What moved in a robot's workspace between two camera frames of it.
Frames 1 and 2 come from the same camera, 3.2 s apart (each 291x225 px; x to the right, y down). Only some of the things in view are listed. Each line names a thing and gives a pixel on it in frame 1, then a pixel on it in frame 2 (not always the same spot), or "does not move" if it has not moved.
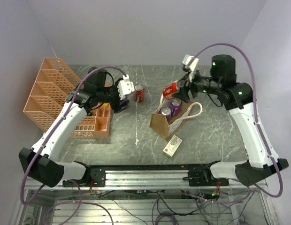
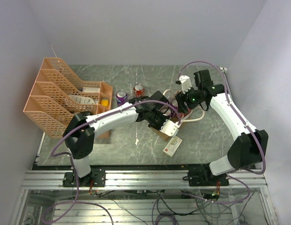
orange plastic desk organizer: x=55 y=82 does not move
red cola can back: x=139 y=92 does not move
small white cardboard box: x=172 y=146 does not move
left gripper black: x=117 y=107 -> x=159 y=128
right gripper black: x=183 y=93 -> x=181 y=98
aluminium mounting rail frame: x=147 y=194 does not move
